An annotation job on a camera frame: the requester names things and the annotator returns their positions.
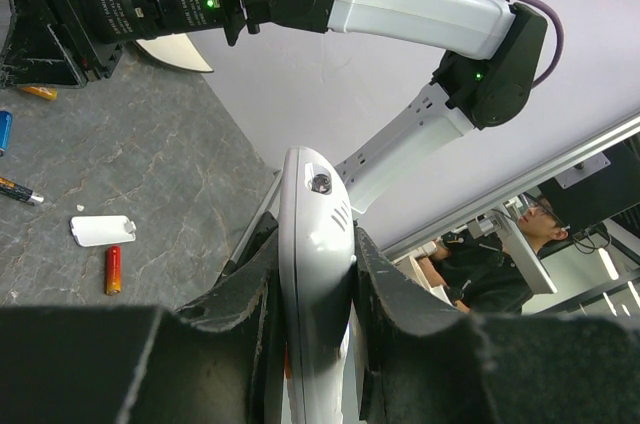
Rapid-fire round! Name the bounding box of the person in black shirt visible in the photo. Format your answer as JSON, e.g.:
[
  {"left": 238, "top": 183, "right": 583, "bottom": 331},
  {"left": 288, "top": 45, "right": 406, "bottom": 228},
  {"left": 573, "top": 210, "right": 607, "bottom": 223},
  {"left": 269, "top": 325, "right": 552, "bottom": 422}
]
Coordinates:
[{"left": 419, "top": 195, "right": 571, "bottom": 315}]

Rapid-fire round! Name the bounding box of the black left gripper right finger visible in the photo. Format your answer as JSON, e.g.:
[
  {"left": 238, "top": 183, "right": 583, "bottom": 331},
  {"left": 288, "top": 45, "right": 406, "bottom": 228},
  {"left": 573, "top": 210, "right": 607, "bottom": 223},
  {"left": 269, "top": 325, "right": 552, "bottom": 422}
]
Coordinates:
[{"left": 352, "top": 229, "right": 639, "bottom": 423}]

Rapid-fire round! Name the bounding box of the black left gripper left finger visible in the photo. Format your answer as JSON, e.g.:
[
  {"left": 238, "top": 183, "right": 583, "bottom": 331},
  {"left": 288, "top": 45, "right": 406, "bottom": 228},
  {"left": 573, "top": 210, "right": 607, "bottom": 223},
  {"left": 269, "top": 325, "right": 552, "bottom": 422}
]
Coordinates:
[{"left": 1, "top": 213, "right": 285, "bottom": 423}]

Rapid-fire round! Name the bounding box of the white square plate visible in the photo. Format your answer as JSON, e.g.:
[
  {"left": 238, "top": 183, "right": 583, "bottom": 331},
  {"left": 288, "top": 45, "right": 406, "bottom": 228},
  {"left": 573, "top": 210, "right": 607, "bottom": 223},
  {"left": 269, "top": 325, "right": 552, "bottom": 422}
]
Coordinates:
[{"left": 135, "top": 34, "right": 214, "bottom": 74}]

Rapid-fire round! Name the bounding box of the red orange battery near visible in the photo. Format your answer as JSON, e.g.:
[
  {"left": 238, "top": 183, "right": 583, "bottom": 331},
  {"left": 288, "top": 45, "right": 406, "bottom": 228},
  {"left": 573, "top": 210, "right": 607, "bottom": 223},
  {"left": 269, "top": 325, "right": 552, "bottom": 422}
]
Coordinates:
[{"left": 105, "top": 246, "right": 122, "bottom": 296}]

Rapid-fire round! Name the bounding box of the blue battery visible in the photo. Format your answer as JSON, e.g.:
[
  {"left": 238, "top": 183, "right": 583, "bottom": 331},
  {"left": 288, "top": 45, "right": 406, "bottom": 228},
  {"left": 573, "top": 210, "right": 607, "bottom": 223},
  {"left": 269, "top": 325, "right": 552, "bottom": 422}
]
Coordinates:
[{"left": 0, "top": 110, "right": 13, "bottom": 157}]

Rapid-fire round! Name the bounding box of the white remote control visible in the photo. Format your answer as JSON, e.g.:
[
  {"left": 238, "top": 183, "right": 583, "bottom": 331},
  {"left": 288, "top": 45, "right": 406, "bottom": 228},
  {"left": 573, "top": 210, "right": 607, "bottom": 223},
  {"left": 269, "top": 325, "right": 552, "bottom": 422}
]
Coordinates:
[{"left": 278, "top": 146, "right": 355, "bottom": 423}]

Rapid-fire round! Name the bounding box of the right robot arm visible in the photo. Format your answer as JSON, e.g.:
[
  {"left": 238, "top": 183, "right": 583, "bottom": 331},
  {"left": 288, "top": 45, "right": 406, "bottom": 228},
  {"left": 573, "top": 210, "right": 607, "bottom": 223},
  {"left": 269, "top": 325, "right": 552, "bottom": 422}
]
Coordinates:
[{"left": 1, "top": 0, "right": 560, "bottom": 213}]

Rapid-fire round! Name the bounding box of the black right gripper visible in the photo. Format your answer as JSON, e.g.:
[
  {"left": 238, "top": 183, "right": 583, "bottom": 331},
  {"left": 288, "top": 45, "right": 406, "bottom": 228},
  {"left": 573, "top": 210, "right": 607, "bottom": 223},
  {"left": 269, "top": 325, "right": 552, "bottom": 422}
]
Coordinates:
[{"left": 1, "top": 0, "right": 123, "bottom": 89}]

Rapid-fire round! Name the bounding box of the black battery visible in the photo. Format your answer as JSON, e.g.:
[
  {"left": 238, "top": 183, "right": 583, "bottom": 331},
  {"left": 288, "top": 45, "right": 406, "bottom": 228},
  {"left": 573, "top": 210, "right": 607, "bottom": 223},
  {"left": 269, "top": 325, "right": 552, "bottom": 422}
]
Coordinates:
[{"left": 0, "top": 177, "right": 44, "bottom": 205}]

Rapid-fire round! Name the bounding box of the aluminium frame rail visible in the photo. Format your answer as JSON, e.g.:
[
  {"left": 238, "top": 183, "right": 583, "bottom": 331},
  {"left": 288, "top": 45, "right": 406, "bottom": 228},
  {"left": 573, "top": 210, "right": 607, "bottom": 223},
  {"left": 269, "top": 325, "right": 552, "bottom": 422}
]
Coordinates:
[{"left": 383, "top": 111, "right": 639, "bottom": 260}]

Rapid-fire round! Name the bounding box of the white battery cover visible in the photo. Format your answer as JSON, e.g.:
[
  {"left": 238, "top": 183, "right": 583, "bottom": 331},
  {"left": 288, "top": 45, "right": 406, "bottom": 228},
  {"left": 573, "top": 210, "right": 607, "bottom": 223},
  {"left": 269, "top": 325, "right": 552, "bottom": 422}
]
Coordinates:
[{"left": 70, "top": 215, "right": 137, "bottom": 247}]

